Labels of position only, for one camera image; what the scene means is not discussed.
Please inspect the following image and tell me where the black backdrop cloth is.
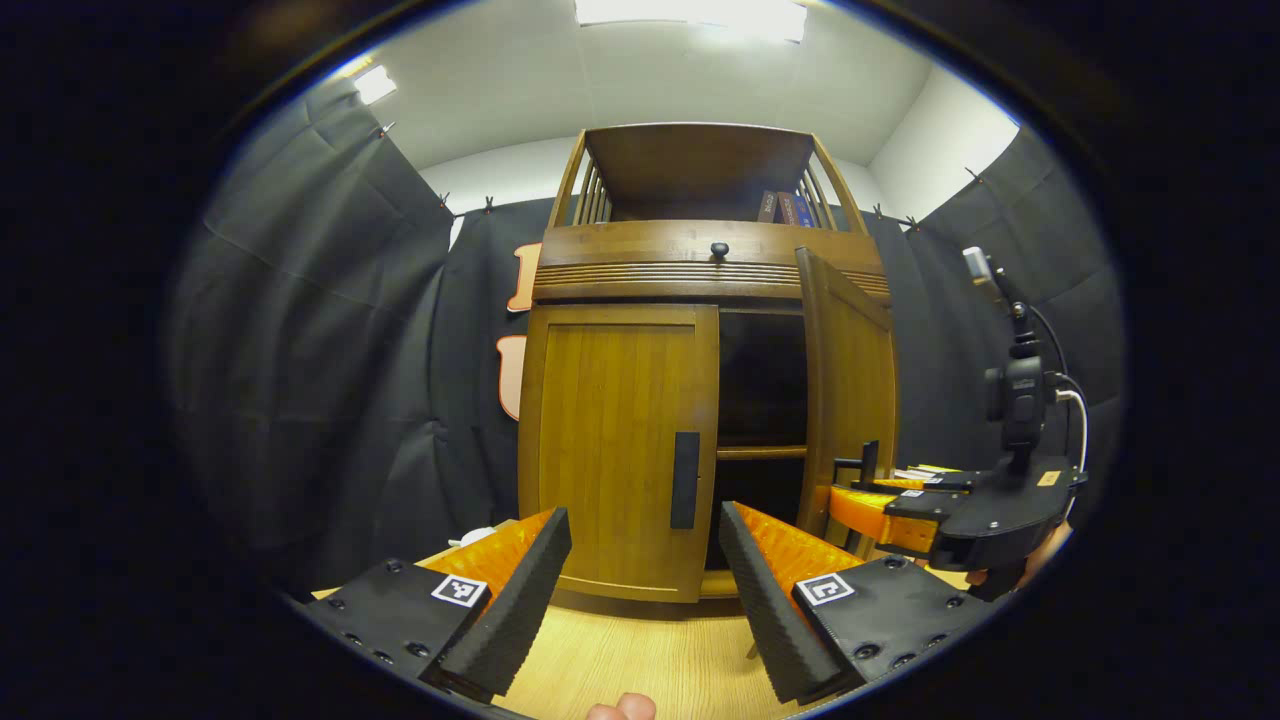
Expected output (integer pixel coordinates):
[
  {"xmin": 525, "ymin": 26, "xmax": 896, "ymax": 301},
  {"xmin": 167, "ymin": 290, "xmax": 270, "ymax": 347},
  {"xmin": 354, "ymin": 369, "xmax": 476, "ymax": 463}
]
[{"xmin": 165, "ymin": 80, "xmax": 1126, "ymax": 601}]

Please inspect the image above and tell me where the large ceiling light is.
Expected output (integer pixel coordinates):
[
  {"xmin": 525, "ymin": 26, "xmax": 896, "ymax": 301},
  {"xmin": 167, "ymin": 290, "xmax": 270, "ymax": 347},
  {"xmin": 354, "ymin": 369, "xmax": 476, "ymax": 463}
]
[{"xmin": 573, "ymin": 0, "xmax": 809, "ymax": 43}]

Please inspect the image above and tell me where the wooden double-door shoe cabinet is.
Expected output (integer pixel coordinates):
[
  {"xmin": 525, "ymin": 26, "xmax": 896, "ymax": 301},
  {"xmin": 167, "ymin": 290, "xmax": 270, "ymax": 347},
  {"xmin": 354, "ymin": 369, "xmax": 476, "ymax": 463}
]
[{"xmin": 517, "ymin": 122, "xmax": 899, "ymax": 604}]

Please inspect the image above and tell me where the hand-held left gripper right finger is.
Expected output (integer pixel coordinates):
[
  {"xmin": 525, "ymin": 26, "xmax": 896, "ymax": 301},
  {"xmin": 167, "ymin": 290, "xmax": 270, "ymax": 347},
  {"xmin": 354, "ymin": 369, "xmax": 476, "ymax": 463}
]
[{"xmin": 718, "ymin": 500, "xmax": 1001, "ymax": 706}]

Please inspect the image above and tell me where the small ceiling light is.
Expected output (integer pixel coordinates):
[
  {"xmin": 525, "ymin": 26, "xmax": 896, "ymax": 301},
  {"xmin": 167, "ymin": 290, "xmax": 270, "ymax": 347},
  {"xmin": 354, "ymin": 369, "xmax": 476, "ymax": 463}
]
[{"xmin": 350, "ymin": 65, "xmax": 398, "ymax": 106}]

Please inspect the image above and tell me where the black door handle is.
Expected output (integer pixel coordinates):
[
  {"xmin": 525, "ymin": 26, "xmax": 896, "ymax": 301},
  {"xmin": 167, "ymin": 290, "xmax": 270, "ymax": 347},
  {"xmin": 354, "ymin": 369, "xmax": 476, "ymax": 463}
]
[
  {"xmin": 833, "ymin": 440, "xmax": 881, "ymax": 488},
  {"xmin": 671, "ymin": 432, "xmax": 701, "ymax": 529}
]

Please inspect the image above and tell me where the wooden shoe cabinet door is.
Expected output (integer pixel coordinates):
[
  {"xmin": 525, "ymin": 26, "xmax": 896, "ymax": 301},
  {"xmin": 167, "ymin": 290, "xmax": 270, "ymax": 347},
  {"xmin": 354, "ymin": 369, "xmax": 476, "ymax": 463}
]
[
  {"xmin": 518, "ymin": 305, "xmax": 719, "ymax": 603},
  {"xmin": 795, "ymin": 247, "xmax": 898, "ymax": 546}
]

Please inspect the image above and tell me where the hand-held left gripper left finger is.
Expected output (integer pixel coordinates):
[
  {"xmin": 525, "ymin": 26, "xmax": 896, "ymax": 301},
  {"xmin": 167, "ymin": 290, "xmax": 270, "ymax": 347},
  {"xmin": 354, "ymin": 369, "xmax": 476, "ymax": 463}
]
[{"xmin": 300, "ymin": 507, "xmax": 573, "ymax": 706}]

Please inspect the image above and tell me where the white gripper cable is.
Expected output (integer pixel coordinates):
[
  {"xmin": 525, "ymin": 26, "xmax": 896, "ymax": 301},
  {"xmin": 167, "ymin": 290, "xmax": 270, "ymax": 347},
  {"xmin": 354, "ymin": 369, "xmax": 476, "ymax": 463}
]
[{"xmin": 1050, "ymin": 385, "xmax": 1091, "ymax": 521}]

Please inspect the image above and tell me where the wooden cabinet drawer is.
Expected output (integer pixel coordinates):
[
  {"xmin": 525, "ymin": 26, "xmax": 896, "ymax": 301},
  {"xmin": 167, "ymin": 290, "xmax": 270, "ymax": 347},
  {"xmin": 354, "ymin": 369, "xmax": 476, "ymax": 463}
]
[{"xmin": 533, "ymin": 220, "xmax": 891, "ymax": 303}]

